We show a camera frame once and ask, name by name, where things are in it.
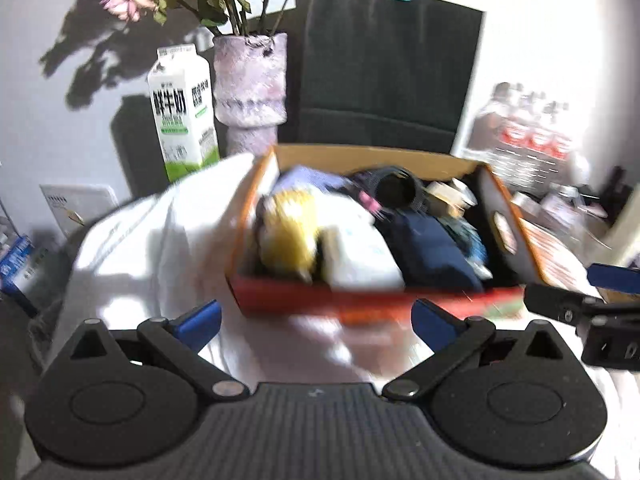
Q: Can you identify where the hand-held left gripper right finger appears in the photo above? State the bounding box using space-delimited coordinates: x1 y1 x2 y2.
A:
381 299 576 402

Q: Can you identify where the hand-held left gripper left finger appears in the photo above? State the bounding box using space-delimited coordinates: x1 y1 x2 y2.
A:
64 300 251 402

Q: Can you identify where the small beige package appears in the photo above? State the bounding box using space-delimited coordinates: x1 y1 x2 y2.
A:
425 177 478 218

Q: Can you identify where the pack of water bottles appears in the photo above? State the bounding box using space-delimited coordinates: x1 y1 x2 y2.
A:
457 81 581 191

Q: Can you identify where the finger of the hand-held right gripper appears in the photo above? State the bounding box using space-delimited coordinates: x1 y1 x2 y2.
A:
523 282 609 324
587 263 640 292

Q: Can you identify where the pale purple vase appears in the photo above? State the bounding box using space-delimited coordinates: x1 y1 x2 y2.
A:
212 32 289 156

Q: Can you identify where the navy pouch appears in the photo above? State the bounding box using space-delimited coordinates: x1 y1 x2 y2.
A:
377 207 485 293

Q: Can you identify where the blue box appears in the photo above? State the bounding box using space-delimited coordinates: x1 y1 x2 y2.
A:
0 234 38 298

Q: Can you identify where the red cardboard box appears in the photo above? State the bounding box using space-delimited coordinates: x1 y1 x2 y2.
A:
225 144 591 328

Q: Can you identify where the white green milk carton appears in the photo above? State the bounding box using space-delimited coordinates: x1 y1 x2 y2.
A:
146 44 221 183

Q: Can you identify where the black paper bag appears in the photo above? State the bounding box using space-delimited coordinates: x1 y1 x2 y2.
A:
295 0 486 153

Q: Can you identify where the blue white packet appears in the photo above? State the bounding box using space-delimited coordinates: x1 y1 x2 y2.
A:
442 215 493 281

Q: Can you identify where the white booklet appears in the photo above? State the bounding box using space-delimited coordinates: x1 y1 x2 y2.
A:
40 183 115 243

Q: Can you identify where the white towel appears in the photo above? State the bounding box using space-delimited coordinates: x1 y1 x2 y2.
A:
30 152 640 480

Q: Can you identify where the clear tissue pack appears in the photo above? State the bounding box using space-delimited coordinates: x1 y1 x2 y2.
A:
317 200 406 293

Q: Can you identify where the purple cloth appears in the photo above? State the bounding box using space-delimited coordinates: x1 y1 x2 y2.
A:
272 165 351 198

